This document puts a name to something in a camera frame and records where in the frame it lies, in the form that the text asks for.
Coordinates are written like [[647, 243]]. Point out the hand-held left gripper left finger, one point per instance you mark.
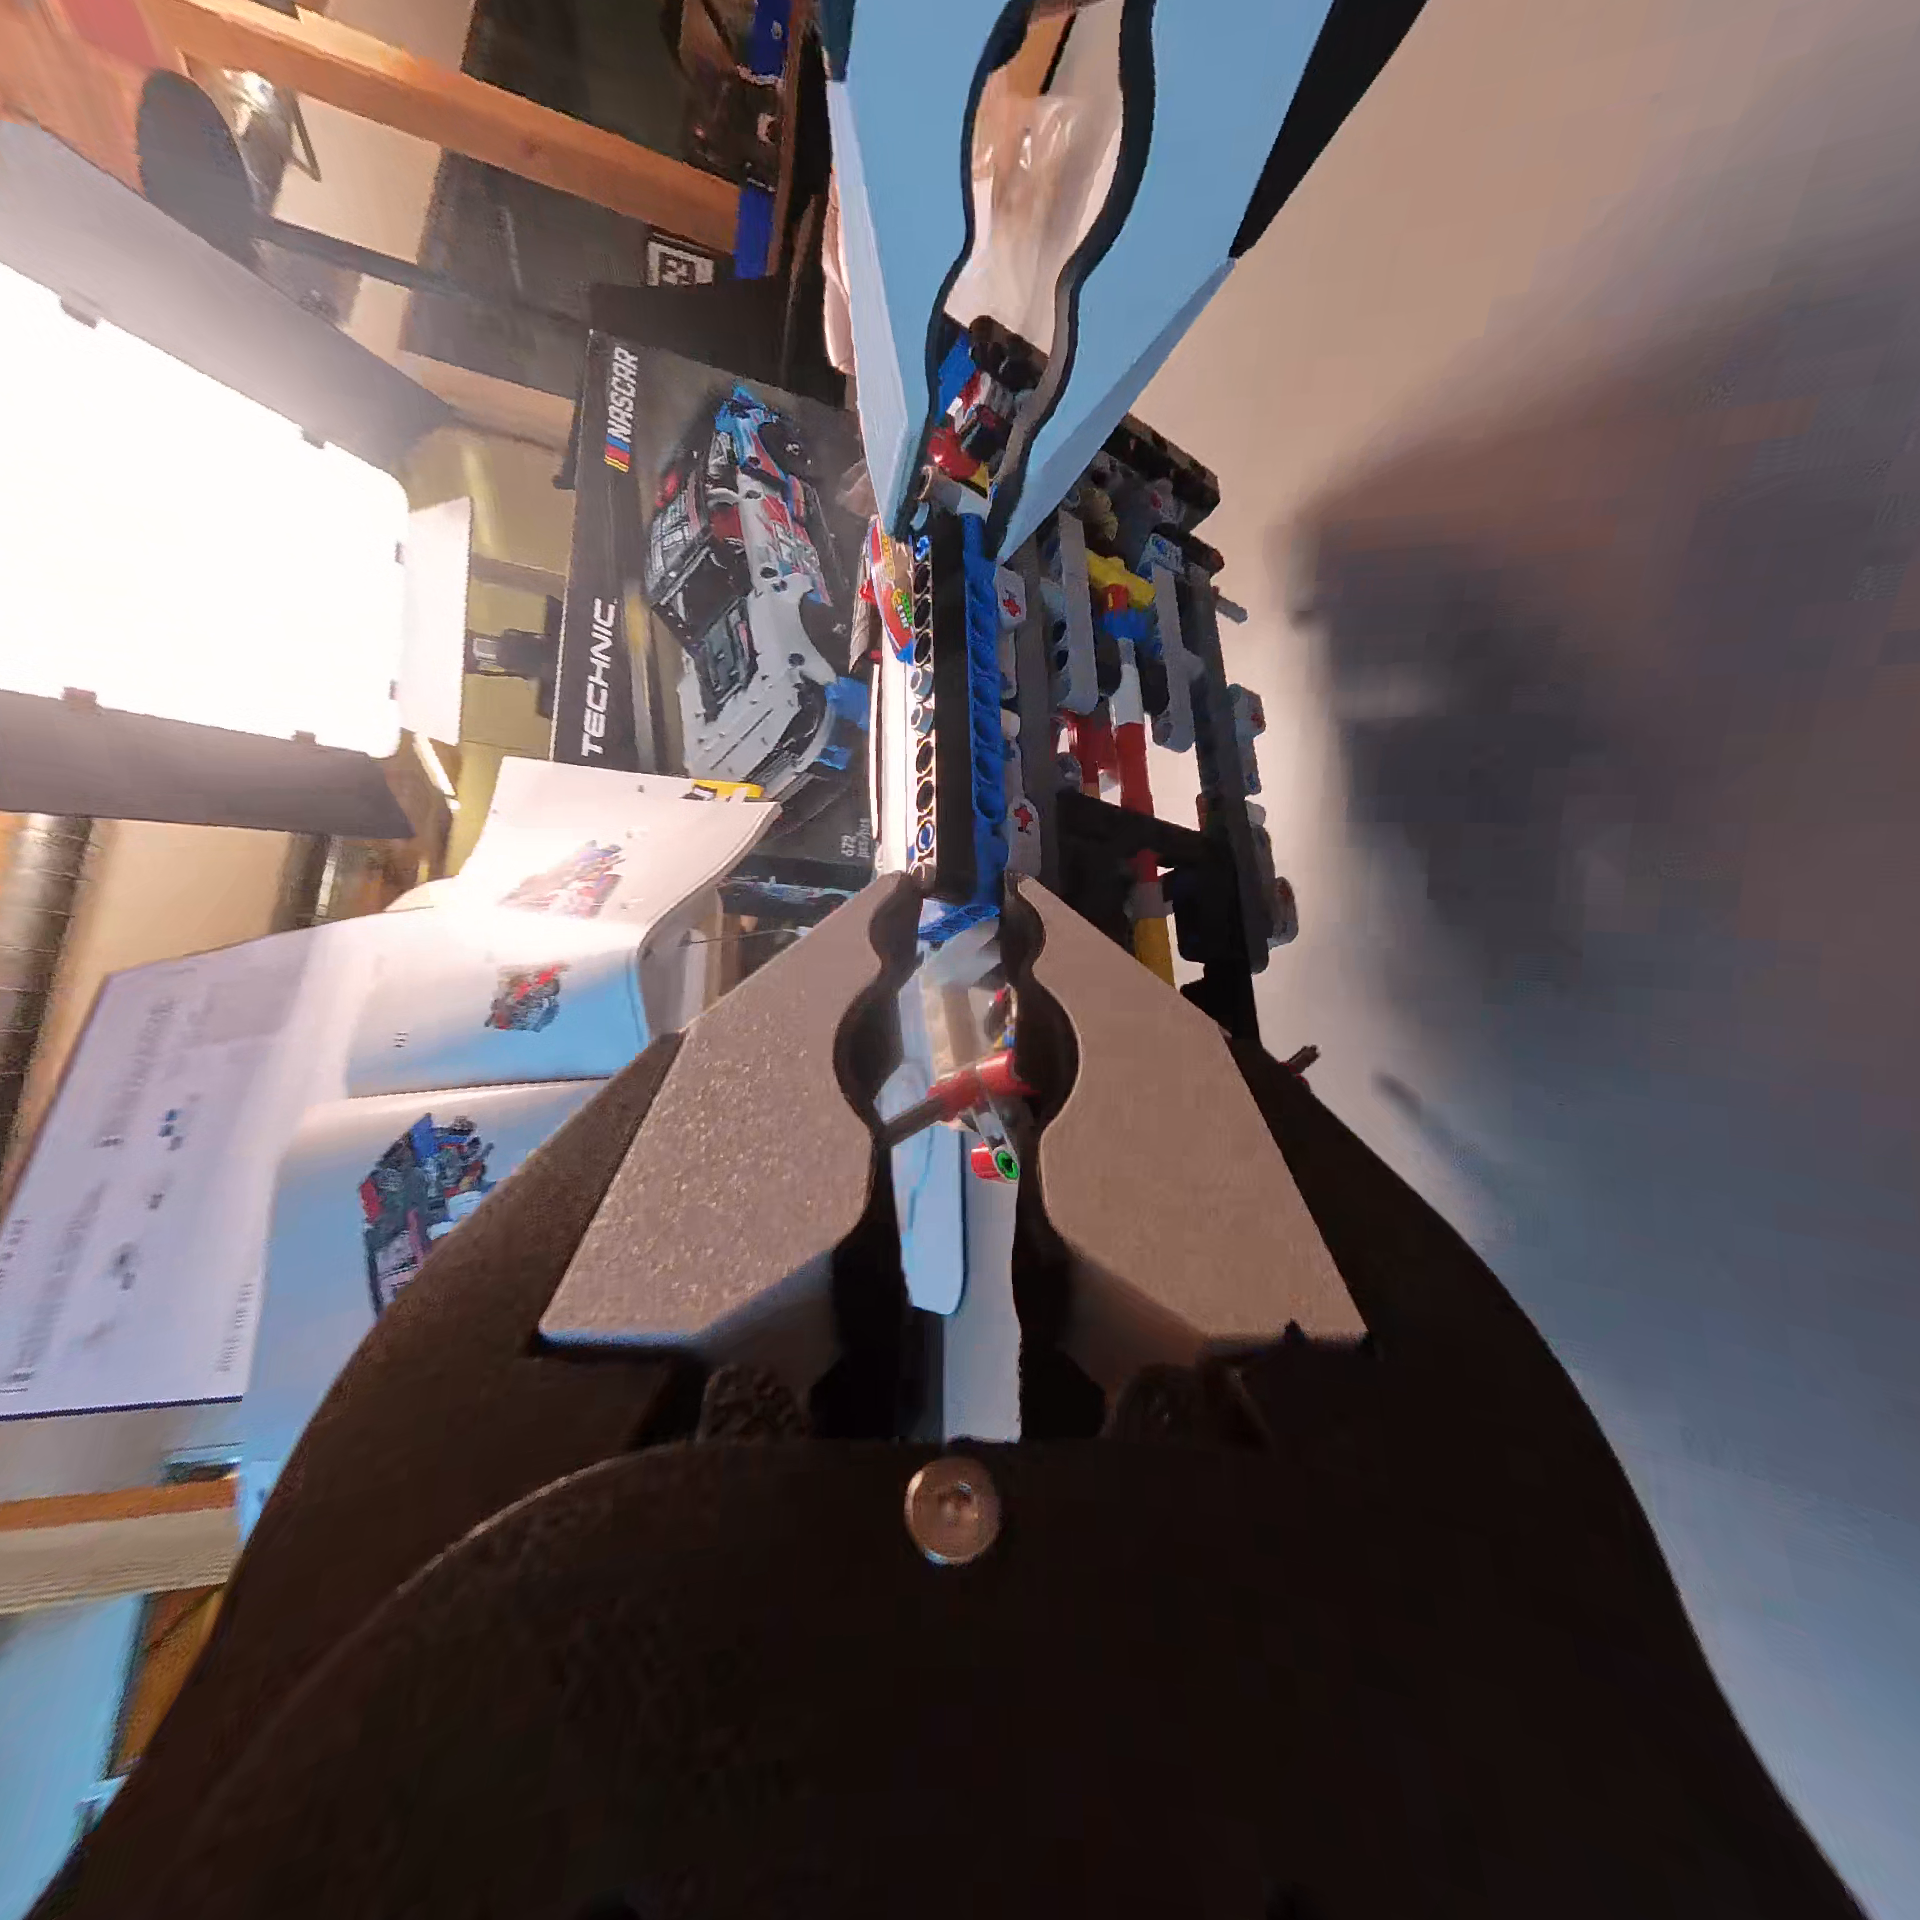
[[704, 1184]]

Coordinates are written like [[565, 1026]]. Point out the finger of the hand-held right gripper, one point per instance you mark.
[[1185, 224], [892, 194]]

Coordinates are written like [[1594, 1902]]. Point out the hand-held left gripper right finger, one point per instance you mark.
[[1200, 1201]]

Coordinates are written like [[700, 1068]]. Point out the partly built lego car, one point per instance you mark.
[[1109, 674]]

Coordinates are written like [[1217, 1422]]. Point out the black lego beam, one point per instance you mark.
[[922, 705]]

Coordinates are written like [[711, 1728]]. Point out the black lego set box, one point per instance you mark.
[[704, 569]]

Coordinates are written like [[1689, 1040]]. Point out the person's right hand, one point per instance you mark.
[[837, 284]]

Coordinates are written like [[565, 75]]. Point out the blue storage bin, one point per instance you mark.
[[762, 134]]

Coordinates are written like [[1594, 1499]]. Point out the white instruction booklet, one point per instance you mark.
[[451, 974]]

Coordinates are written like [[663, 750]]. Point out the wooden background desk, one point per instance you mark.
[[480, 120]]

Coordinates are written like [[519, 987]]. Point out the black background chair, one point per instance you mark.
[[225, 148]]

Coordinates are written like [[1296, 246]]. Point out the studio light panel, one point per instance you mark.
[[181, 523]]

